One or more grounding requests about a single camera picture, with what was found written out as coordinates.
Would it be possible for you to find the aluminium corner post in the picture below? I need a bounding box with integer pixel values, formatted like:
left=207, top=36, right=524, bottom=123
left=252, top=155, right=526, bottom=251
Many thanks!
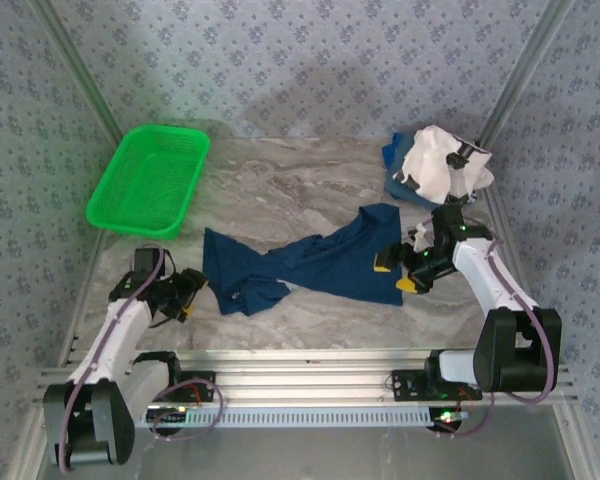
left=477, top=0, right=576, bottom=146
left=32, top=0, right=126, bottom=145

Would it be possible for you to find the white t-shirt with black print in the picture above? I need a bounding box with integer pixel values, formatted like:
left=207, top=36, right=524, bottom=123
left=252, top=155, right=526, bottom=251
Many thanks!
left=400, top=124, right=495, bottom=205

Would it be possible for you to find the navy blue t-shirt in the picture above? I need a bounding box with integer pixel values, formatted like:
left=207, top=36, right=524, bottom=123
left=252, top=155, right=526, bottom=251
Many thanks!
left=202, top=203, right=405, bottom=317

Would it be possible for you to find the green plastic basket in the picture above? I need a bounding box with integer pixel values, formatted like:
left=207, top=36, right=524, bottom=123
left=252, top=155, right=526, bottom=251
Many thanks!
left=85, top=124, right=212, bottom=240

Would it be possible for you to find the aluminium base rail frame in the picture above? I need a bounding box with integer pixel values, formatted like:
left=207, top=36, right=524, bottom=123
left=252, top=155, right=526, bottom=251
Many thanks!
left=39, top=348, right=580, bottom=407

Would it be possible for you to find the bright blue t-shirt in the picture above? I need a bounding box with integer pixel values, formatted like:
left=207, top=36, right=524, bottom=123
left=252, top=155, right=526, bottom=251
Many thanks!
left=382, top=132, right=412, bottom=174

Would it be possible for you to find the white slotted cable duct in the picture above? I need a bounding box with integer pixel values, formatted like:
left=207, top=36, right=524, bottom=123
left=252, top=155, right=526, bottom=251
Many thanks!
left=134, top=405, right=431, bottom=430

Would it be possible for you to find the small board with green light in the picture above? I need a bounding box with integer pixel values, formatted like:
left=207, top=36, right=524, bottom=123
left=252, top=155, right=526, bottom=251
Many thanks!
left=147, top=405, right=190, bottom=427
left=432, top=407, right=469, bottom=434

